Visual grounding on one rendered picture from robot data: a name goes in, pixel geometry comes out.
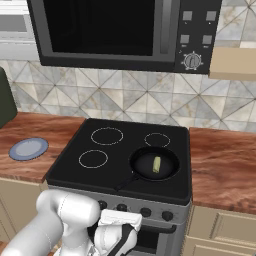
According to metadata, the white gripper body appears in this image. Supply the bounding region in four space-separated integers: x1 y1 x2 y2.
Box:
98 208 144 232

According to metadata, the black frying pan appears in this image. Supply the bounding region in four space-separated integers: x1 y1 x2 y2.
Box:
114 145 181 192

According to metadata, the yellow butter stick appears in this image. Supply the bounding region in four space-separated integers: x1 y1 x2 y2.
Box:
152 156 162 175

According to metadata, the black oven door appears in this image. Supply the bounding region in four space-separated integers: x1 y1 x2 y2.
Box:
87 222 188 256

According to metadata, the black stove with hob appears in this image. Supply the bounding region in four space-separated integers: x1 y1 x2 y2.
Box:
45 117 193 256

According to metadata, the beige cupboard door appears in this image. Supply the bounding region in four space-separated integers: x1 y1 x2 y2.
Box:
0 177 50 244
181 235 256 256

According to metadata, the beige drawer front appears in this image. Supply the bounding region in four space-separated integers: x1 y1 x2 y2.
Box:
185 205 256 244

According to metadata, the blue round plate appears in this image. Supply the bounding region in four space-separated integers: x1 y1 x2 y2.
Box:
8 137 50 162

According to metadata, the dark green appliance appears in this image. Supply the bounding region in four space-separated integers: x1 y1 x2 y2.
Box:
0 66 19 130

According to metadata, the grey microwave dial knob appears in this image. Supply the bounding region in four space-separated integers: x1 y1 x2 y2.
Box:
182 51 204 71

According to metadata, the black microwave door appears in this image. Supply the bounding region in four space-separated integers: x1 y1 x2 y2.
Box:
33 0 178 64

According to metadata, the black microwave oven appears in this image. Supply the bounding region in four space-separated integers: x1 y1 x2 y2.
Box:
26 0 223 75

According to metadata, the black oven door handle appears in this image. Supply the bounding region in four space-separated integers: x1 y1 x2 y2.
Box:
139 224 178 235

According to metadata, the beige wall cupboard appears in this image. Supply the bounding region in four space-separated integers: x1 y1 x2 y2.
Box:
208 46 256 82

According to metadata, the grey microwave door handle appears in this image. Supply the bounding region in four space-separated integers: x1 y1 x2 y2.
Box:
160 0 173 55

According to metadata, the white wall cupboard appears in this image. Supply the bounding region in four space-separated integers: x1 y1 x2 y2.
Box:
0 0 41 62

